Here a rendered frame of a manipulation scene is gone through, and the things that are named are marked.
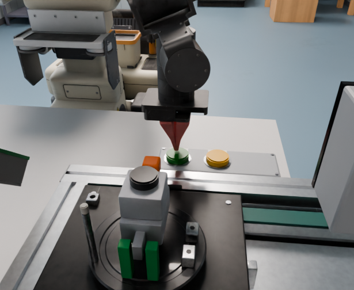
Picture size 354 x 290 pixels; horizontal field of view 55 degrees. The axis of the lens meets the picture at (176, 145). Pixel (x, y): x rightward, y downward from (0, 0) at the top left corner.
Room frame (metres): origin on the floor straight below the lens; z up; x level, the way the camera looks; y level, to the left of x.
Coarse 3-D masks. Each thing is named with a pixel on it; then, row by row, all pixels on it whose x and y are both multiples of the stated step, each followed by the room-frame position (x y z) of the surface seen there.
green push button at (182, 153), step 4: (172, 148) 0.49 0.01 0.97; (180, 148) 0.49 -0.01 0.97; (168, 152) 0.48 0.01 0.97; (172, 152) 0.48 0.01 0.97; (176, 152) 0.48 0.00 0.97; (180, 152) 0.48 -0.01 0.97; (184, 152) 0.48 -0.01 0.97; (188, 152) 0.49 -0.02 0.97; (168, 156) 0.47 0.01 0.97; (172, 156) 0.47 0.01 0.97; (176, 156) 0.47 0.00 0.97; (180, 156) 0.47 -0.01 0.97; (184, 156) 0.47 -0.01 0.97; (188, 156) 0.48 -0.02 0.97; (168, 160) 0.47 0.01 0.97; (172, 160) 0.46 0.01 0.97; (176, 160) 0.46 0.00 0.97; (180, 160) 0.46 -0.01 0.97; (184, 160) 0.47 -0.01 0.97; (176, 164) 0.46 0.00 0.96
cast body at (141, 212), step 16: (128, 176) 0.28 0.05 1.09; (144, 176) 0.27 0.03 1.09; (160, 176) 0.28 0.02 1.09; (128, 192) 0.25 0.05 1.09; (144, 192) 0.25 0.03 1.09; (160, 192) 0.25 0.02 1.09; (128, 208) 0.24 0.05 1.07; (144, 208) 0.24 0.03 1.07; (160, 208) 0.24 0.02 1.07; (128, 224) 0.24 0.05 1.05; (144, 224) 0.24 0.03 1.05; (160, 224) 0.24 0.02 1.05; (144, 240) 0.23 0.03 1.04; (160, 240) 0.24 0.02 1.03
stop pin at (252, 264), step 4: (248, 260) 0.26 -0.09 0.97; (252, 260) 0.26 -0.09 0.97; (248, 264) 0.26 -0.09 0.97; (252, 264) 0.26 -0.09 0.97; (256, 264) 0.26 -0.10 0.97; (248, 268) 0.25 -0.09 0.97; (252, 268) 0.25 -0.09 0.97; (256, 268) 0.25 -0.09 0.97; (248, 272) 0.25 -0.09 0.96; (252, 272) 0.25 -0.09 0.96; (256, 272) 0.25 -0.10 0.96; (252, 276) 0.25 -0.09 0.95; (252, 280) 0.25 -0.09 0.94; (252, 284) 0.25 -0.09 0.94; (252, 288) 0.25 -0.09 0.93
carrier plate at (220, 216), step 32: (96, 192) 0.38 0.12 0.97; (192, 192) 0.38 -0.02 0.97; (96, 224) 0.32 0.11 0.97; (224, 224) 0.32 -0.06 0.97; (64, 256) 0.27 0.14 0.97; (224, 256) 0.27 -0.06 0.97; (64, 288) 0.22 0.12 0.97; (96, 288) 0.22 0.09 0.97; (192, 288) 0.22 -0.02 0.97; (224, 288) 0.22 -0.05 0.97
